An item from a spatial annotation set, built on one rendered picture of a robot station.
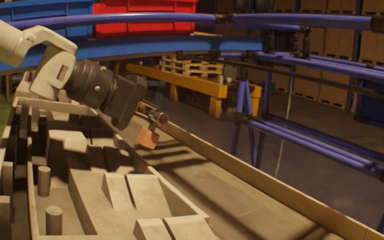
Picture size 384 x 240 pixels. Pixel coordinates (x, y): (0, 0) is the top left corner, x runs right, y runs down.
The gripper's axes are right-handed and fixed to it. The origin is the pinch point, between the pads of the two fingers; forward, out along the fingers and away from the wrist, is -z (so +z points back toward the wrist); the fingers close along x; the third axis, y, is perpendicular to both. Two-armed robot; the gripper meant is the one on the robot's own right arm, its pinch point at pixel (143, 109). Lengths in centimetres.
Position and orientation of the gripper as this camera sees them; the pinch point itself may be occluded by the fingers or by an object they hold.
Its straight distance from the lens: 63.5
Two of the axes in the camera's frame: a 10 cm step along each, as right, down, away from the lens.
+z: -7.3, -3.5, -5.9
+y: 5.3, 2.5, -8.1
